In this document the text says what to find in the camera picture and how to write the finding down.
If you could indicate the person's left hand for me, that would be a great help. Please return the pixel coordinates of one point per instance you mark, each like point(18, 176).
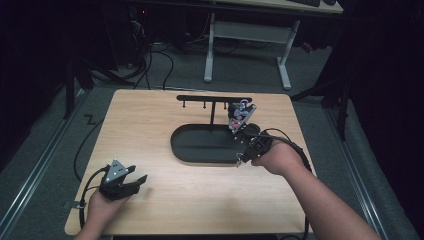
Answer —
point(100, 208)

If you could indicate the grey tape patch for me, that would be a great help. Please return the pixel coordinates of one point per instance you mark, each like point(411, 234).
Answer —
point(71, 204)

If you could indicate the black key rack with tray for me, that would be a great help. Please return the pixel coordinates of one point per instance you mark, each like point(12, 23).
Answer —
point(200, 143)

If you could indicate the white-legged desk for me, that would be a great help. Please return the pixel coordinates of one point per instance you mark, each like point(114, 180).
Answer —
point(253, 31)

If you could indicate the red small object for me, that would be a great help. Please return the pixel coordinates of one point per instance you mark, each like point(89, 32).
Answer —
point(307, 47)

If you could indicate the black metal stand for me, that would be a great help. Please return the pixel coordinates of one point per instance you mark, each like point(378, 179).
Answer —
point(70, 90)
point(342, 110)

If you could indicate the black keyboard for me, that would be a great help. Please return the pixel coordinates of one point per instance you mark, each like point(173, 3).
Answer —
point(305, 2)

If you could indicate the metal floor rail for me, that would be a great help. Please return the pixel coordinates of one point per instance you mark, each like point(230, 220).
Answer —
point(36, 166)
point(358, 173)

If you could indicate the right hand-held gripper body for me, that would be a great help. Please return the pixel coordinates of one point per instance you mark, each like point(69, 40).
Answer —
point(115, 188)

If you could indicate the person's right hand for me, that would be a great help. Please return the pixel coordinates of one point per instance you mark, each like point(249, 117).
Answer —
point(281, 158)

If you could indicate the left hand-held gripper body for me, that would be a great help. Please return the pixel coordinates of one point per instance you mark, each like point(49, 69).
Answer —
point(256, 146)

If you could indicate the dark computer tower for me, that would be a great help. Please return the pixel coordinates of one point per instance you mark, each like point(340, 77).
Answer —
point(140, 30)

